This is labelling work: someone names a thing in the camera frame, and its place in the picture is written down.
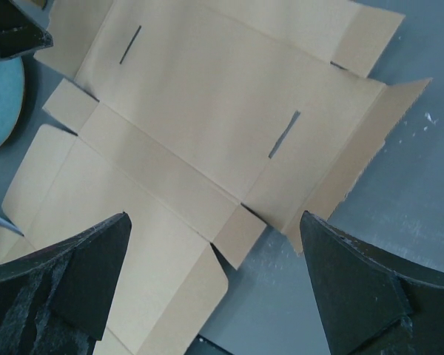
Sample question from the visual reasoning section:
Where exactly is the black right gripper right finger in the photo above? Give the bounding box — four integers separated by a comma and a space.
300, 211, 444, 354

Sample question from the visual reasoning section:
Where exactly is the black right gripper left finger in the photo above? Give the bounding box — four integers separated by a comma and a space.
0, 212, 132, 354

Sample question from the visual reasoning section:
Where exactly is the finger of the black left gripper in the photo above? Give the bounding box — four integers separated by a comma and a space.
0, 0, 53, 61

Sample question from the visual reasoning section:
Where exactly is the brown cardboard box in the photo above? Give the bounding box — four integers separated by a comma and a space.
0, 1, 429, 354

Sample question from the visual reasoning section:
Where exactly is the blue round plate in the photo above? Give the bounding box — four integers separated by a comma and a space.
0, 58, 25, 147

